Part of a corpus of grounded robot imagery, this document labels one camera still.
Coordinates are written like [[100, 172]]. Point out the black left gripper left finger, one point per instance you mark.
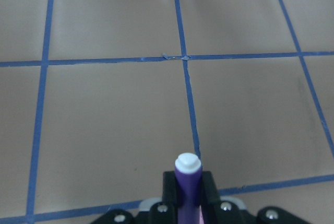
[[170, 197]]

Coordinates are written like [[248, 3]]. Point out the purple highlighter pen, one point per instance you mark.
[[188, 170]]

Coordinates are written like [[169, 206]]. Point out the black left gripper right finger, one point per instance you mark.
[[209, 198]]

